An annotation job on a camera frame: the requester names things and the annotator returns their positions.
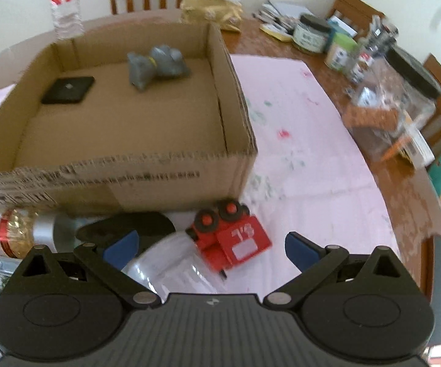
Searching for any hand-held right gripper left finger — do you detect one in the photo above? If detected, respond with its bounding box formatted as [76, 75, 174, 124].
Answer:
[12, 231, 160, 310]

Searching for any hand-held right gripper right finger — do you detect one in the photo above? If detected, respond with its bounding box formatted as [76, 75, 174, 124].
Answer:
[264, 231, 416, 310]

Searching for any clear plastic cup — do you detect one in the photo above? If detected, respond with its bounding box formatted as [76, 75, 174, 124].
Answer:
[123, 233, 229, 302]

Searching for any red toy fire truck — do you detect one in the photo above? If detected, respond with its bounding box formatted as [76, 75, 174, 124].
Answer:
[186, 198, 272, 280]

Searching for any capsule bottle with silver cap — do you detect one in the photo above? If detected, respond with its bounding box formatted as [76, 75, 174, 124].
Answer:
[0, 207, 83, 258]

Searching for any cardboard box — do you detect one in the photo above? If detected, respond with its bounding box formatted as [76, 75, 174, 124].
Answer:
[0, 9, 258, 215]

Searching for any pink floral tablecloth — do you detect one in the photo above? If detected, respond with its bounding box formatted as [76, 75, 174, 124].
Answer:
[0, 54, 397, 367]

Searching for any black square flat object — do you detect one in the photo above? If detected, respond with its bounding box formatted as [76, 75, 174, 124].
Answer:
[41, 76, 96, 105]

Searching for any large clear jar black lid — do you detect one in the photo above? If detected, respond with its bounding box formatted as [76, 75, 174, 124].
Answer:
[344, 46, 441, 161]

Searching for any grey elephant toy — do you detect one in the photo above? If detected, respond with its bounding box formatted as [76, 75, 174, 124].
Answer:
[127, 45, 191, 91]

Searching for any jar with green lid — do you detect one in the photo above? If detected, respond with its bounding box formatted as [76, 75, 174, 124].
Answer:
[325, 32, 359, 70]

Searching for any glass jar with dark lid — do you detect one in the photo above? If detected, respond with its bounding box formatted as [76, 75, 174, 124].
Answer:
[293, 14, 332, 53]

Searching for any clear holder with pens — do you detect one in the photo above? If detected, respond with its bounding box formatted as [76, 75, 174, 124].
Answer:
[354, 15, 399, 81]

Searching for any pile of papers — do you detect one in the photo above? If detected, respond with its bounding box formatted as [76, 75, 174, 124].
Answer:
[253, 0, 313, 42]

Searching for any clear plastic water bottle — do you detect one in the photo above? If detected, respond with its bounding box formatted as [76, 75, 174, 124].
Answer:
[48, 0, 84, 39]

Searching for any gold foil bag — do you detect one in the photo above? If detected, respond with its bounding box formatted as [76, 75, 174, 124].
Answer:
[180, 0, 243, 33]

